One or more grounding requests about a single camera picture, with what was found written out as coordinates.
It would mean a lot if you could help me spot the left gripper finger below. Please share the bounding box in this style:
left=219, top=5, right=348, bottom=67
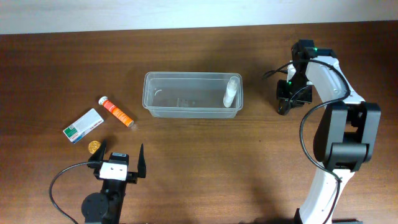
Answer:
left=131, top=144, right=147, bottom=179
left=87, top=140, right=107, bottom=168

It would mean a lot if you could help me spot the gold foil coin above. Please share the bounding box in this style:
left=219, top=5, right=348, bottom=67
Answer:
left=88, top=141, right=101, bottom=154

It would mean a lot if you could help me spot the white green medicine box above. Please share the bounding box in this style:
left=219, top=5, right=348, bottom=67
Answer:
left=63, top=108, right=104, bottom=144

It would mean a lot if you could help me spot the white spray bottle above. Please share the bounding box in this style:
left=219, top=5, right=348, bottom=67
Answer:
left=223, top=76, right=239, bottom=108

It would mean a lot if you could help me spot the orange tablet tube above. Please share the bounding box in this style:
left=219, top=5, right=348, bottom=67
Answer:
left=98, top=96, right=134, bottom=128

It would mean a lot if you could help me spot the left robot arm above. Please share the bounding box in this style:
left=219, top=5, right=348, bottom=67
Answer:
left=81, top=141, right=147, bottom=224

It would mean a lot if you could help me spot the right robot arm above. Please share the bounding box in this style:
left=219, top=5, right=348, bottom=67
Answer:
left=276, top=39, right=381, bottom=223

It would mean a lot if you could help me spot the clear plastic container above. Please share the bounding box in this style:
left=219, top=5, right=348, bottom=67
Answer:
left=142, top=72, right=243, bottom=119

